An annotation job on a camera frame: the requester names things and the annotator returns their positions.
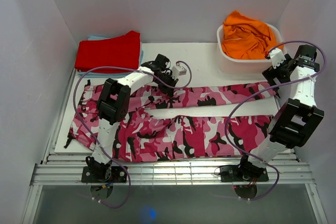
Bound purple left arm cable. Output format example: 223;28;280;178
72;60;192;208

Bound pink camouflage trousers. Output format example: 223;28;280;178
62;78;279;162

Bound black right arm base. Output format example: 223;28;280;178
219;165;269;182

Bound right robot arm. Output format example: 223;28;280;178
237;45;324;180

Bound folded light blue garment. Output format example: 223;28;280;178
77;35;144;77

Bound folded red garment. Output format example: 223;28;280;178
75;31;141;74

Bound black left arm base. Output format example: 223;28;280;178
80;166;127;184

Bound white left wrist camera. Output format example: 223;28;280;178
171;63;187;79

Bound crumpled orange garment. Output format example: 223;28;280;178
221;10;280;60

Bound white plastic basin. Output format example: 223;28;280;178
217;22;282;74

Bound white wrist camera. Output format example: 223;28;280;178
171;63;187;79
268;48;286;69

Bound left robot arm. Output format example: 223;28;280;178
86;54;187;182

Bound aluminium table frame rails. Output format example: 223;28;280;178
30;151;315;186

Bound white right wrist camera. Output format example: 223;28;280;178
268;48;286;69

